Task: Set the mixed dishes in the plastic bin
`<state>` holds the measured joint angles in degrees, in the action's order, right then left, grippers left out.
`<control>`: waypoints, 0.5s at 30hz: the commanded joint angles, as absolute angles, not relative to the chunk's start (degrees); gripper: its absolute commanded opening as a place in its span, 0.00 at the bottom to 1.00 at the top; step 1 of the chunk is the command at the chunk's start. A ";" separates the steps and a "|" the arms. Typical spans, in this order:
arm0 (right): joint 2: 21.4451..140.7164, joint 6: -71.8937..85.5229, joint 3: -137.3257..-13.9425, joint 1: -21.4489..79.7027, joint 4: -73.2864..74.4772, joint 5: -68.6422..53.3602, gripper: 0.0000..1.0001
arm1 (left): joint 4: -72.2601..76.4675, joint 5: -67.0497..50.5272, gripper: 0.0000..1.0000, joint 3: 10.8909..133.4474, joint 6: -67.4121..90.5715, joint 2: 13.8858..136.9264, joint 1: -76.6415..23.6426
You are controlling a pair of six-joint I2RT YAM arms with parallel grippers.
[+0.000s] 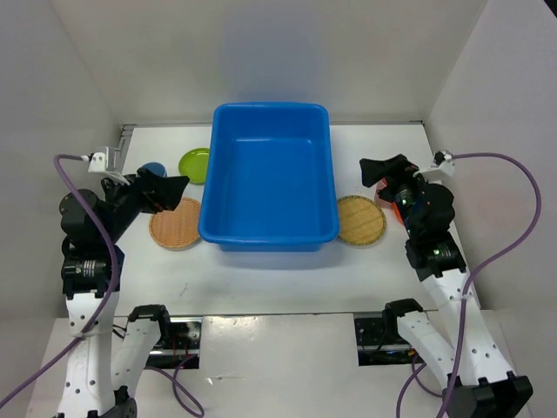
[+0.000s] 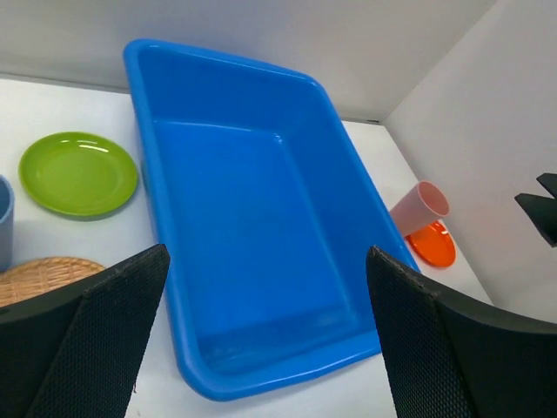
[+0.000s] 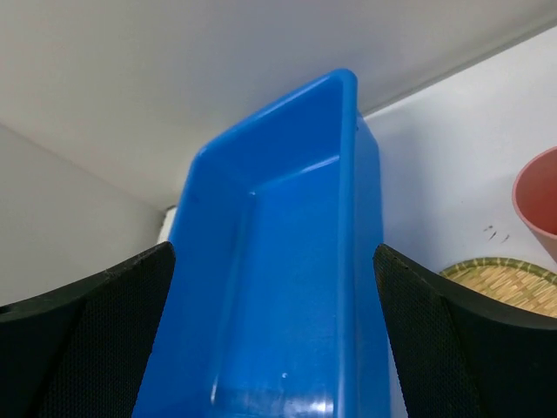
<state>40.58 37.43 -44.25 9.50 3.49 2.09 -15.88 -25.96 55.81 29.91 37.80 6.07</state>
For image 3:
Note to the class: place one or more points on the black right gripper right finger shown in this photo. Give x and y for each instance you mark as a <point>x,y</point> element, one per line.
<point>459,353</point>

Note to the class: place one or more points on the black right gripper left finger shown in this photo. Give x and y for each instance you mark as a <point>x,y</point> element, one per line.
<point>81,350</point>

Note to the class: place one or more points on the pink plastic cup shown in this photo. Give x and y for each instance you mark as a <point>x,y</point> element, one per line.
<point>534,199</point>

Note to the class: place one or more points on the blue plastic bin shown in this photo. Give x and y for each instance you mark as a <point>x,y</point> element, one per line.
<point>273,309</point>

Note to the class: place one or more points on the light woven bamboo tray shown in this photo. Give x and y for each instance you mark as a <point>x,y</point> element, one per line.
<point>516,283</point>

